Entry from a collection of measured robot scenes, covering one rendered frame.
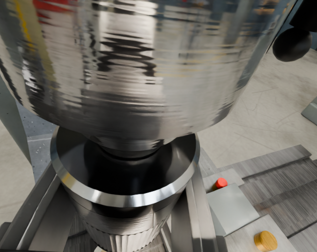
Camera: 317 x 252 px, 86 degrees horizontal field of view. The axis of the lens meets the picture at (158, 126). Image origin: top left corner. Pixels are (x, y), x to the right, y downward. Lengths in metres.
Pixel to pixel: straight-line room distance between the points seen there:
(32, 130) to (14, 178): 1.20
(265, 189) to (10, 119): 0.66
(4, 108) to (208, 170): 0.49
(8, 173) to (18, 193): 0.20
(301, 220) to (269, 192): 0.08
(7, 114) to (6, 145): 1.37
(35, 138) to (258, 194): 0.55
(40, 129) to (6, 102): 0.10
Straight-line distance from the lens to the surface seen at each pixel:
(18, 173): 1.69
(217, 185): 0.30
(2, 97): 0.52
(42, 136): 0.49
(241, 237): 0.31
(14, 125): 0.58
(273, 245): 0.31
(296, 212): 0.55
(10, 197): 1.61
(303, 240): 0.52
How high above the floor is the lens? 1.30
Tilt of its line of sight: 44 degrees down
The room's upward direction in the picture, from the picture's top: 12 degrees clockwise
